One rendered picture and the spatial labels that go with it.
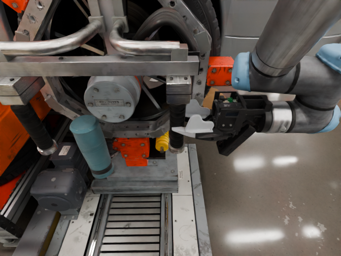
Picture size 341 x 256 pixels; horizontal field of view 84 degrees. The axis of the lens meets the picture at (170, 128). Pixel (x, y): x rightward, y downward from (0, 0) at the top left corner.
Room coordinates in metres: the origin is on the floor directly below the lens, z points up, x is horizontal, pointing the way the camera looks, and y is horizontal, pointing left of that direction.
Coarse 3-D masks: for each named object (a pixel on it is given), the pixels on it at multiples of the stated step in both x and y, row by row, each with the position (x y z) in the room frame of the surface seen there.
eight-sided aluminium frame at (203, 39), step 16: (32, 0) 0.54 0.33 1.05; (48, 0) 0.54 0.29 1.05; (160, 0) 0.54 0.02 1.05; (176, 0) 0.54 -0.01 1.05; (32, 16) 0.55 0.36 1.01; (48, 16) 0.58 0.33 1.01; (192, 16) 0.54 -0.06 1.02; (16, 32) 0.53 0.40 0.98; (32, 32) 0.54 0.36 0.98; (192, 32) 0.54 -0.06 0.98; (208, 32) 0.60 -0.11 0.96; (208, 48) 0.54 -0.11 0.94; (208, 64) 0.54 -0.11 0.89; (48, 80) 0.54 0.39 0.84; (192, 80) 0.58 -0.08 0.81; (48, 96) 0.54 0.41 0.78; (64, 96) 0.58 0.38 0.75; (192, 96) 0.54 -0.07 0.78; (64, 112) 0.54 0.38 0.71; (80, 112) 0.55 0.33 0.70; (112, 128) 0.56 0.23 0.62; (128, 128) 0.56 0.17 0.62; (144, 128) 0.56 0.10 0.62; (160, 128) 0.54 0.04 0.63
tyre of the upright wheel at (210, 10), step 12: (192, 0) 0.62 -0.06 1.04; (204, 0) 0.63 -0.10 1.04; (192, 12) 0.63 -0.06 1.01; (204, 12) 0.63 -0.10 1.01; (204, 24) 0.63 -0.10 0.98; (216, 24) 0.63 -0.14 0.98; (216, 36) 0.63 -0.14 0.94; (216, 48) 0.63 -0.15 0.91; (72, 96) 0.62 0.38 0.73; (204, 96) 0.63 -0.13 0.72; (144, 120) 0.63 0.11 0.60
